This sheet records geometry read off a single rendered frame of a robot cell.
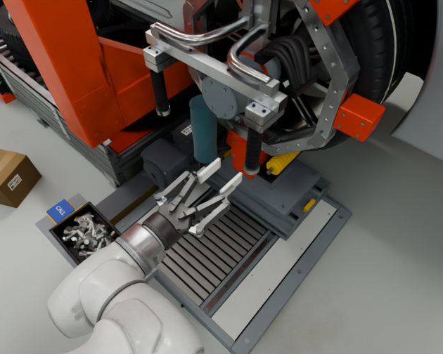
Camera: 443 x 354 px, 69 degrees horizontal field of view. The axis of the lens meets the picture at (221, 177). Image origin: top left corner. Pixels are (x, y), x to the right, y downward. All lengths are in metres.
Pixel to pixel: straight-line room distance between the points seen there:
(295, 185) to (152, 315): 1.11
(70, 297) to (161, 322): 0.17
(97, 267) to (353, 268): 1.25
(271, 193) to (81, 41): 0.93
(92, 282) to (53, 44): 0.69
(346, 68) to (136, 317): 0.66
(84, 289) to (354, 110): 0.69
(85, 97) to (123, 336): 0.84
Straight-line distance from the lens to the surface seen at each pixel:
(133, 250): 0.61
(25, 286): 1.71
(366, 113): 0.86
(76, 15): 1.07
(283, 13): 1.17
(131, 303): 0.52
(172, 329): 0.50
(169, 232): 0.63
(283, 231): 1.44
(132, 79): 1.27
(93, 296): 0.58
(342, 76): 0.82
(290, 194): 1.46
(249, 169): 0.83
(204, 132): 1.08
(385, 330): 1.58
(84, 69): 1.13
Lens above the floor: 1.40
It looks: 52 degrees down
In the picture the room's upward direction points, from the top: straight up
